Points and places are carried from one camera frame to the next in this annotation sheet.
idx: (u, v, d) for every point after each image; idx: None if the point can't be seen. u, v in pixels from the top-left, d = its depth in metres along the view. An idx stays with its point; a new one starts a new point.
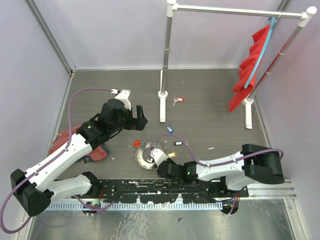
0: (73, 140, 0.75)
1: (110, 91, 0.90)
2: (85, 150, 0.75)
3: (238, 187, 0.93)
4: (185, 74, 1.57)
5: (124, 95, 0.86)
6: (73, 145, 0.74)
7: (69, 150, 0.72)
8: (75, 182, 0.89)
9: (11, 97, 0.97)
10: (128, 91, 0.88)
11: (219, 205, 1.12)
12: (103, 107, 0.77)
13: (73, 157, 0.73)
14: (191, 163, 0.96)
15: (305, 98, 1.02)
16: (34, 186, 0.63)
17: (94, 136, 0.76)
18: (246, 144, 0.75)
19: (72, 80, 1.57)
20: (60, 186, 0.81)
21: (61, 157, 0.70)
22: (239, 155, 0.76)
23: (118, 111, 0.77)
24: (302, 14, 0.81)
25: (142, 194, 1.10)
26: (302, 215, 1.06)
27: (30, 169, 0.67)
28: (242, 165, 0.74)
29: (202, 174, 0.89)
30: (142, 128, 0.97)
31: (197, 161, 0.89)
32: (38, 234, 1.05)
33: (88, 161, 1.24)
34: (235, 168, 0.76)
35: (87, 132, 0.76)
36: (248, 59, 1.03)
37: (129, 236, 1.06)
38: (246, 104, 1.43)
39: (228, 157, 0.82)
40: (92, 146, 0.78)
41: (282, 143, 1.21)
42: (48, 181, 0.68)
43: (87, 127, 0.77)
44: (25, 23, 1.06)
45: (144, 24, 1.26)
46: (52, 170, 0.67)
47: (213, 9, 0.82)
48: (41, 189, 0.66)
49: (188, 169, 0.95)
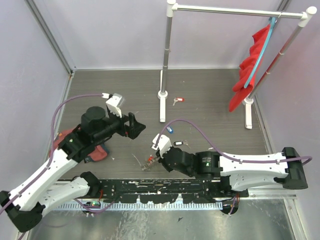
0: (55, 155, 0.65)
1: (99, 94, 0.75)
2: (69, 166, 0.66)
3: (240, 187, 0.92)
4: (185, 74, 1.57)
5: (116, 102, 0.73)
6: (55, 162, 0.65)
7: (51, 168, 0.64)
8: (71, 187, 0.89)
9: (10, 97, 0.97)
10: (119, 98, 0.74)
11: (219, 205, 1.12)
12: (82, 118, 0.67)
13: (56, 175, 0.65)
14: (206, 153, 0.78)
15: (305, 97, 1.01)
16: (18, 209, 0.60)
17: (76, 149, 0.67)
18: (290, 147, 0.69)
19: (72, 80, 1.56)
20: (53, 196, 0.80)
21: (43, 177, 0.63)
22: (281, 156, 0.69)
23: (100, 121, 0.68)
24: (302, 14, 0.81)
25: (142, 194, 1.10)
26: (302, 215, 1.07)
27: (14, 190, 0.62)
28: (285, 167, 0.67)
29: (229, 169, 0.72)
30: (133, 137, 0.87)
31: (222, 153, 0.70)
32: (39, 234, 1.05)
33: (88, 160, 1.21)
34: (275, 170, 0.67)
35: (69, 145, 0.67)
36: (248, 59, 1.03)
37: (129, 236, 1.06)
38: (246, 104, 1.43)
39: (264, 155, 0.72)
40: (76, 160, 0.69)
41: (282, 143, 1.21)
42: (34, 200, 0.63)
43: (69, 140, 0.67)
44: (25, 23, 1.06)
45: (144, 24, 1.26)
46: (35, 190, 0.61)
47: (212, 9, 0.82)
48: (27, 209, 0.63)
49: (204, 160, 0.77)
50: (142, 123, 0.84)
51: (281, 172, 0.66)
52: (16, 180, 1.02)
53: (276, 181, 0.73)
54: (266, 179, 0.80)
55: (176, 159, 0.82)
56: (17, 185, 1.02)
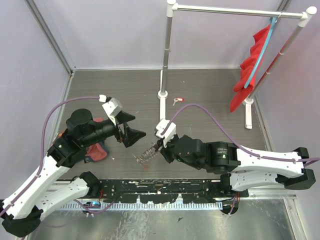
0: (46, 163, 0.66)
1: (94, 96, 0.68)
2: (59, 172, 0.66)
3: (240, 187, 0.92)
4: (185, 74, 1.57)
5: (109, 111, 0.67)
6: (45, 170, 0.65)
7: (41, 176, 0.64)
8: (70, 189, 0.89)
9: (10, 97, 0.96)
10: (114, 107, 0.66)
11: (219, 205, 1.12)
12: (66, 122, 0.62)
13: (47, 182, 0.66)
14: (219, 143, 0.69)
15: (305, 98, 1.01)
16: (11, 218, 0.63)
17: (65, 157, 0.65)
18: (303, 147, 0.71)
19: (72, 80, 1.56)
20: (51, 200, 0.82)
21: (34, 186, 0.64)
22: (297, 156, 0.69)
23: (86, 126, 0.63)
24: (302, 14, 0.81)
25: (142, 194, 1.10)
26: (302, 215, 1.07)
27: (8, 199, 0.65)
28: (301, 168, 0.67)
29: (247, 163, 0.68)
30: (128, 144, 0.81)
31: (239, 146, 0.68)
32: (39, 234, 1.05)
33: (88, 160, 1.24)
34: (291, 170, 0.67)
35: (58, 151, 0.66)
36: (249, 59, 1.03)
37: (129, 236, 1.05)
38: (246, 104, 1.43)
39: (281, 153, 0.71)
40: (67, 165, 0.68)
41: (282, 143, 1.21)
42: (27, 208, 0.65)
43: (57, 146, 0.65)
44: (25, 23, 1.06)
45: (144, 24, 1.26)
46: (27, 200, 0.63)
47: (212, 9, 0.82)
48: (23, 216, 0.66)
49: (221, 152, 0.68)
50: (140, 132, 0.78)
51: (297, 172, 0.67)
52: (16, 180, 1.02)
53: (278, 181, 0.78)
54: (267, 178, 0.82)
55: (189, 148, 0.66)
56: (17, 185, 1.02)
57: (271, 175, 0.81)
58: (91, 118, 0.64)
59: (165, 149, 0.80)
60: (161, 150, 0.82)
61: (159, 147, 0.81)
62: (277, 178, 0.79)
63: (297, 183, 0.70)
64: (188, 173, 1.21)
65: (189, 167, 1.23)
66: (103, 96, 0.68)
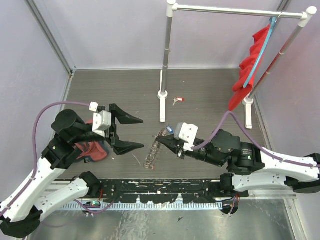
0: (40, 166, 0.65)
1: (83, 104, 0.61)
2: (55, 174, 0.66)
3: (242, 189, 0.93)
4: (185, 74, 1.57)
5: (95, 126, 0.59)
6: (40, 172, 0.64)
7: (36, 179, 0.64)
8: (69, 190, 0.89)
9: (10, 97, 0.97)
10: (99, 124, 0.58)
11: (219, 205, 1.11)
12: (52, 127, 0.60)
13: (43, 185, 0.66)
14: (243, 144, 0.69)
15: (305, 98, 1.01)
16: (8, 221, 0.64)
17: (59, 159, 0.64)
18: (318, 153, 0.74)
19: (72, 80, 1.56)
20: (50, 201, 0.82)
21: (29, 189, 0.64)
22: (313, 162, 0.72)
23: (72, 129, 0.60)
24: (302, 14, 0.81)
25: (142, 194, 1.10)
26: (302, 215, 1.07)
27: (4, 202, 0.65)
28: (317, 173, 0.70)
29: (270, 166, 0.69)
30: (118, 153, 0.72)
31: (262, 148, 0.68)
32: (39, 234, 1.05)
33: (88, 160, 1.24)
34: (309, 175, 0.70)
35: (52, 154, 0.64)
36: (248, 59, 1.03)
37: (129, 236, 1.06)
38: (246, 104, 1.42)
39: (299, 158, 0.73)
40: (62, 166, 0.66)
41: (282, 143, 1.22)
42: (25, 210, 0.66)
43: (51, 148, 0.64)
44: (25, 24, 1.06)
45: (144, 24, 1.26)
46: (23, 203, 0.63)
47: (212, 9, 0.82)
48: (22, 218, 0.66)
49: (246, 153, 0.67)
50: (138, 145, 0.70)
51: (314, 177, 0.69)
52: (16, 180, 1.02)
53: (287, 184, 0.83)
54: (274, 181, 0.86)
55: (228, 144, 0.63)
56: (16, 185, 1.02)
57: (280, 178, 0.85)
58: (76, 120, 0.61)
59: (186, 152, 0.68)
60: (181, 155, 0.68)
61: (179, 151, 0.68)
62: (286, 181, 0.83)
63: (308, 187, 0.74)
64: (188, 173, 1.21)
65: (189, 167, 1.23)
66: (94, 105, 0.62)
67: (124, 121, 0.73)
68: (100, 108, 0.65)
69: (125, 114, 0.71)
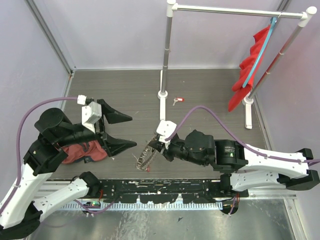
0: (24, 172, 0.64)
1: (73, 98, 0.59)
2: (40, 179, 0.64)
3: (241, 189, 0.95)
4: (185, 74, 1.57)
5: (85, 118, 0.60)
6: (24, 179, 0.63)
7: (21, 186, 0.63)
8: (69, 190, 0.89)
9: (10, 97, 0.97)
10: (89, 115, 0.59)
11: (219, 205, 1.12)
12: (35, 126, 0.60)
13: (30, 190, 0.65)
14: (226, 141, 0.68)
15: (305, 97, 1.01)
16: (1, 228, 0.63)
17: (40, 164, 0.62)
18: (308, 148, 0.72)
19: (72, 80, 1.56)
20: (50, 201, 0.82)
21: (15, 196, 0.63)
22: (303, 157, 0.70)
23: (58, 129, 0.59)
24: (302, 14, 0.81)
25: (142, 194, 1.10)
26: (302, 215, 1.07)
27: None
28: (306, 168, 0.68)
29: (254, 163, 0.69)
30: (110, 155, 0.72)
31: (245, 145, 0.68)
32: (39, 234, 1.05)
33: (88, 160, 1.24)
34: (297, 170, 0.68)
35: (33, 158, 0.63)
36: (248, 59, 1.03)
37: (128, 236, 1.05)
38: (246, 104, 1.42)
39: (287, 153, 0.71)
40: (45, 170, 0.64)
41: (282, 143, 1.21)
42: (17, 215, 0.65)
43: (33, 152, 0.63)
44: (25, 25, 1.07)
45: (144, 24, 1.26)
46: (12, 209, 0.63)
47: (212, 9, 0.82)
48: (16, 222, 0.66)
49: (228, 151, 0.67)
50: (130, 143, 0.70)
51: (303, 173, 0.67)
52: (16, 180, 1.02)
53: (280, 182, 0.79)
54: (268, 179, 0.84)
55: (200, 143, 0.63)
56: None
57: (273, 176, 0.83)
58: (63, 119, 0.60)
59: (168, 150, 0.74)
60: (163, 151, 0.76)
61: (161, 150, 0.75)
62: (278, 178, 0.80)
63: (300, 183, 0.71)
64: (188, 173, 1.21)
65: (189, 167, 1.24)
66: (82, 98, 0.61)
67: (112, 118, 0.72)
68: (88, 101, 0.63)
69: (113, 110, 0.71)
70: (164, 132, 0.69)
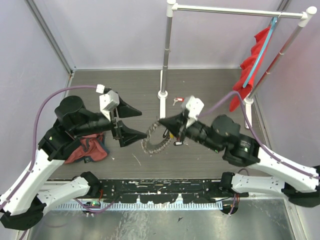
0: (38, 157, 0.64)
1: (92, 86, 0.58)
2: (53, 166, 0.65)
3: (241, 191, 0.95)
4: (185, 74, 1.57)
5: (103, 105, 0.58)
6: (37, 164, 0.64)
7: (34, 171, 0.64)
8: (71, 187, 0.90)
9: (10, 97, 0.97)
10: (108, 102, 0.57)
11: (219, 205, 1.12)
12: (55, 111, 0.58)
13: (43, 176, 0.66)
14: (244, 136, 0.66)
15: (305, 97, 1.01)
16: (8, 215, 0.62)
17: (56, 150, 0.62)
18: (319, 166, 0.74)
19: (72, 80, 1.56)
20: (53, 195, 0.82)
21: (28, 181, 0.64)
22: (314, 173, 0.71)
23: (76, 115, 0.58)
24: (302, 14, 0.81)
25: (142, 194, 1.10)
26: (302, 215, 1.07)
27: (3, 195, 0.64)
28: (315, 184, 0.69)
29: (266, 165, 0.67)
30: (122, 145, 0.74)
31: (262, 145, 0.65)
32: (39, 234, 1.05)
33: (88, 161, 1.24)
34: (307, 183, 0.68)
35: (49, 144, 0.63)
36: (249, 58, 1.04)
37: (129, 236, 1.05)
38: (246, 105, 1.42)
39: (300, 165, 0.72)
40: (60, 157, 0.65)
41: (282, 143, 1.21)
42: (25, 202, 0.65)
43: (49, 139, 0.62)
44: (25, 25, 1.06)
45: (144, 24, 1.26)
46: (23, 195, 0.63)
47: (212, 9, 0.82)
48: (23, 210, 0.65)
49: (244, 144, 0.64)
50: (141, 134, 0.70)
51: (311, 188, 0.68)
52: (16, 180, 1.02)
53: (284, 192, 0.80)
54: (272, 187, 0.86)
55: (228, 128, 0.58)
56: None
57: (278, 185, 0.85)
58: (82, 106, 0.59)
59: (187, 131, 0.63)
60: (182, 130, 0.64)
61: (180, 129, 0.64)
62: (283, 188, 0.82)
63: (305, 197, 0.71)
64: (188, 173, 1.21)
65: (189, 167, 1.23)
66: (101, 87, 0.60)
67: (123, 111, 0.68)
68: (106, 90, 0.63)
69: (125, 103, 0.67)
70: (193, 110, 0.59)
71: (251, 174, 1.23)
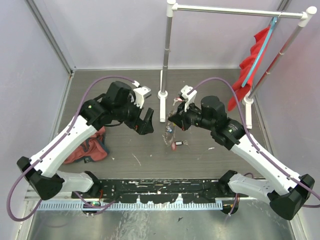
0: (76, 123, 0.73)
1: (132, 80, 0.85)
2: (89, 132, 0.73)
3: (236, 190, 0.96)
4: (185, 74, 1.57)
5: (144, 92, 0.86)
6: (75, 128, 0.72)
7: (71, 134, 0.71)
8: (81, 177, 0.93)
9: (10, 97, 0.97)
10: (149, 90, 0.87)
11: (219, 205, 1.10)
12: (110, 86, 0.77)
13: (77, 140, 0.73)
14: (236, 122, 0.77)
15: (305, 97, 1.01)
16: (39, 173, 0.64)
17: (95, 116, 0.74)
18: (311, 177, 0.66)
19: (72, 80, 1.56)
20: (69, 176, 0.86)
21: (64, 142, 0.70)
22: (296, 177, 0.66)
23: (125, 93, 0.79)
24: (302, 14, 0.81)
25: (142, 194, 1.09)
26: (302, 215, 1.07)
27: (35, 156, 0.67)
28: (290, 186, 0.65)
29: (244, 148, 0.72)
30: (140, 134, 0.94)
31: (248, 133, 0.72)
32: (39, 234, 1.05)
33: (88, 160, 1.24)
34: (281, 182, 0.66)
35: (88, 112, 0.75)
36: (248, 59, 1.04)
37: (128, 236, 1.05)
38: (246, 105, 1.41)
39: (282, 165, 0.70)
40: (95, 126, 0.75)
41: (282, 143, 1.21)
42: (55, 165, 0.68)
43: (91, 107, 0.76)
44: (25, 26, 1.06)
45: (144, 24, 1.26)
46: (56, 156, 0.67)
47: (212, 9, 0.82)
48: (49, 175, 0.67)
49: (230, 126, 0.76)
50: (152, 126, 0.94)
51: (284, 187, 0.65)
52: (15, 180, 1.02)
53: (268, 195, 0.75)
54: (261, 190, 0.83)
55: (212, 104, 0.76)
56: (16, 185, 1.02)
57: (267, 189, 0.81)
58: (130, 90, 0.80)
59: (186, 117, 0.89)
60: (182, 114, 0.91)
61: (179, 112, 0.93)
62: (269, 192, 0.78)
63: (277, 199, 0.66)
64: (188, 173, 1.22)
65: (189, 167, 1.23)
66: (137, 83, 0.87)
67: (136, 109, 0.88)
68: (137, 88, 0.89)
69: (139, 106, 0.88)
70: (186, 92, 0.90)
71: (250, 174, 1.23)
